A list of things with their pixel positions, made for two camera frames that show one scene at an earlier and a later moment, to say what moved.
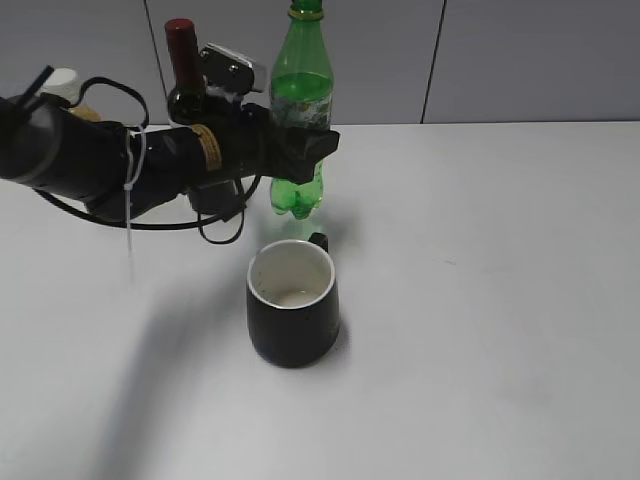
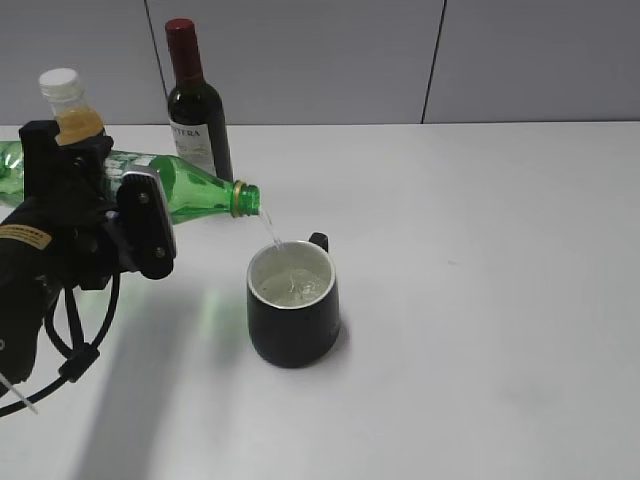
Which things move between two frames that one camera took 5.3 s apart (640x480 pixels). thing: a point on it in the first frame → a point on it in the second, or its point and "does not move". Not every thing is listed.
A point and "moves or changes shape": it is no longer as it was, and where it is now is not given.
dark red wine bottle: [187, 98] does not move
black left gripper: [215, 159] → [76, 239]
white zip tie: [135, 140] → [18, 393]
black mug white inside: [292, 303] does not move
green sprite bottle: [302, 87] moves or changes shape
